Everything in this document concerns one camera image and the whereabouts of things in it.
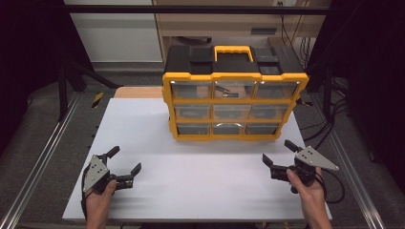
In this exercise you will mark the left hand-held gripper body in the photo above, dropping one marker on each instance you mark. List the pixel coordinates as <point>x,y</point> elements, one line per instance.
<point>96,173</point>

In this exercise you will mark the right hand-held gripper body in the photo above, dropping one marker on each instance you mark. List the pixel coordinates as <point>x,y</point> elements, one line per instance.
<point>310,159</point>

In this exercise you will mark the black gold battery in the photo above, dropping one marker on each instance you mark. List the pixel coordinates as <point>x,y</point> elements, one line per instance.
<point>223,89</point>
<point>232,95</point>

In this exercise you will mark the clear plastic drawer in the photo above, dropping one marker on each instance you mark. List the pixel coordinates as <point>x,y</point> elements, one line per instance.
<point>235,86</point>

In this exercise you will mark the yellow black organizer cabinet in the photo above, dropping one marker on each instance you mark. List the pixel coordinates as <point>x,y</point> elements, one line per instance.
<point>235,68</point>

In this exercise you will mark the person's left hand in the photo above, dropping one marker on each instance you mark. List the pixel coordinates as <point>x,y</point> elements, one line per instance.
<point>99,205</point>

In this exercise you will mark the person's right hand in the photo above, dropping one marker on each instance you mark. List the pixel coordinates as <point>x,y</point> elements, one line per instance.
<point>312,200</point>

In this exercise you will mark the light wooden board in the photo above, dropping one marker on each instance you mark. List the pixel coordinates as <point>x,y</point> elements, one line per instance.
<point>137,92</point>

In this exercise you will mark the black metal stand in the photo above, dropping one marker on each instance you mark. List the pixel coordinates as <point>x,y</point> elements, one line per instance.
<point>62,95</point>

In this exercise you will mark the grid of small clear drawers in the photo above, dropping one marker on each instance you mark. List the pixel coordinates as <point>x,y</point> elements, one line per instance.
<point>192,111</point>

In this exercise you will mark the black curtain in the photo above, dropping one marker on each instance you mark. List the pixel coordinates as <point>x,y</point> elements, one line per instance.
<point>28,63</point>
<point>375,79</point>

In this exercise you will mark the white panel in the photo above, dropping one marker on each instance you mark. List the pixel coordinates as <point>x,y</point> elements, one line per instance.
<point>117,38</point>

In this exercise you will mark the beige desk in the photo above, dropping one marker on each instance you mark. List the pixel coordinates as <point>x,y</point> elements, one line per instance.
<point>223,22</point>

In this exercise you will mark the black horizontal bar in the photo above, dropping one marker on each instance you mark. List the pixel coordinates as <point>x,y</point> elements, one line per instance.
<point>191,9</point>

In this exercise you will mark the aluminium rail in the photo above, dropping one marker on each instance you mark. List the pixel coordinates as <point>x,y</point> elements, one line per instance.
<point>41,159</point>
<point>362,191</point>

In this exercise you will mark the black metal post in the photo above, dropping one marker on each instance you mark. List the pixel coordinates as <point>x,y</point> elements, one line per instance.
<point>327,95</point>

